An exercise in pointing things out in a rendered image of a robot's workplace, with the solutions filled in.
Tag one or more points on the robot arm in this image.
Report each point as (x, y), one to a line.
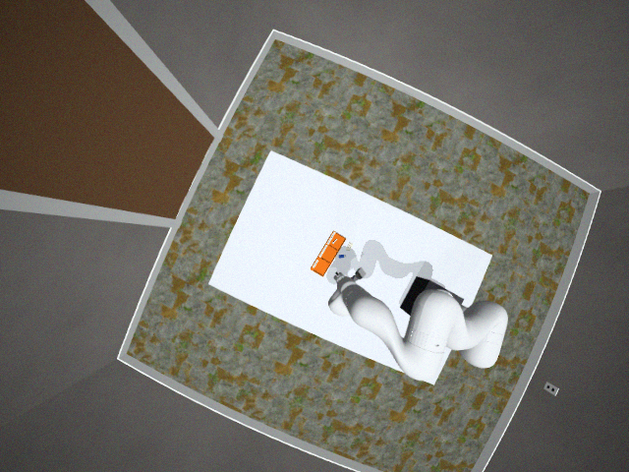
(436, 321)

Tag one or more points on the brown three-compartment tray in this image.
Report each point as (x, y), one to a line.
(328, 253)

